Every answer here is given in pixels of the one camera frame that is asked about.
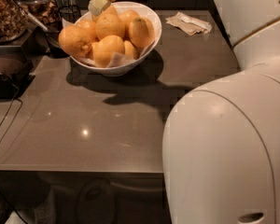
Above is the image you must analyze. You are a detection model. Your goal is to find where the glass jar of nuts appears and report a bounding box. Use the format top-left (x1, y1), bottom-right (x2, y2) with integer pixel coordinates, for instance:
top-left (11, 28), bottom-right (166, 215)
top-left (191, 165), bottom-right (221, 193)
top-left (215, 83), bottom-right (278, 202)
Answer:
top-left (0, 0), bottom-right (27, 44)

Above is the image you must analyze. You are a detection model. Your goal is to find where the crumpled paper napkin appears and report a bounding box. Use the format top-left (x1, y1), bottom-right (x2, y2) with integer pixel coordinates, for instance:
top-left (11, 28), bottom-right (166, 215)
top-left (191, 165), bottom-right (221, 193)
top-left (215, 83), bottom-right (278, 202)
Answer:
top-left (166, 12), bottom-right (212, 35)

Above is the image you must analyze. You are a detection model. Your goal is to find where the white ceramic bowl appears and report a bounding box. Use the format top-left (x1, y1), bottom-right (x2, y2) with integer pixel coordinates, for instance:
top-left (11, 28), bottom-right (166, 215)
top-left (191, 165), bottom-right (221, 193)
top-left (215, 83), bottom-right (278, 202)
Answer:
top-left (70, 2), bottom-right (161, 77)

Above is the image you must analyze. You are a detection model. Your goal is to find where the glass jar with dried snacks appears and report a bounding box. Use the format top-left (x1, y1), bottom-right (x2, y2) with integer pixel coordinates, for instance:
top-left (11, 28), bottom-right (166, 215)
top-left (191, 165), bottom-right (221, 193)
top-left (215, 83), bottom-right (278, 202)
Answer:
top-left (16, 0), bottom-right (60, 25)

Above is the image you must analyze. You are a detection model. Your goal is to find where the black appliance on left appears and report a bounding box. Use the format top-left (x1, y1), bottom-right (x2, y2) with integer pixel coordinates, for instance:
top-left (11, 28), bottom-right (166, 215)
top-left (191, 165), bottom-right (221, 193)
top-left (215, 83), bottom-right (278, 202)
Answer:
top-left (0, 53), bottom-right (34, 100)

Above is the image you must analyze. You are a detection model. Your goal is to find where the black power cable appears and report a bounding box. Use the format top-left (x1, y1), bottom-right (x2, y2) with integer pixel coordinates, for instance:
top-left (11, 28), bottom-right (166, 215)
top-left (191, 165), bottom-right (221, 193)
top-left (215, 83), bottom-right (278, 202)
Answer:
top-left (0, 72), bottom-right (24, 224)

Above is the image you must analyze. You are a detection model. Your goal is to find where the black wire cup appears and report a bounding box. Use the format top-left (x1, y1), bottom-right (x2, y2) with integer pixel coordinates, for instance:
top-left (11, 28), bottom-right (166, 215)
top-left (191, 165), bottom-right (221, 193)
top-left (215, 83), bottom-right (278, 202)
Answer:
top-left (59, 5), bottom-right (81, 23)

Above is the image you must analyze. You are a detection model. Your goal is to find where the large orange front left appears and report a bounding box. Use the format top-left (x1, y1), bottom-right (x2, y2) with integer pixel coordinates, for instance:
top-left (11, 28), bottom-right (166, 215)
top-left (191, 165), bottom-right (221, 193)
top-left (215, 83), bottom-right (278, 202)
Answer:
top-left (58, 25), bottom-right (93, 58)

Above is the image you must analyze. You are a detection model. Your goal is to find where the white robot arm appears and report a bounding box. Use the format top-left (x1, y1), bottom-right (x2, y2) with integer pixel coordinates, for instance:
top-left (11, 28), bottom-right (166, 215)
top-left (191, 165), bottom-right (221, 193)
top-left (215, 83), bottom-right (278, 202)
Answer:
top-left (162, 0), bottom-right (280, 224)

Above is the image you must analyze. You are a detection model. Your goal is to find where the small orange front right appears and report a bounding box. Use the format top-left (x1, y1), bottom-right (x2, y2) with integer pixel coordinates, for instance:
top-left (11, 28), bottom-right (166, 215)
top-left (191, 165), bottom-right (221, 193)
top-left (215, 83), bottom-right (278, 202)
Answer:
top-left (124, 40), bottom-right (139, 60)

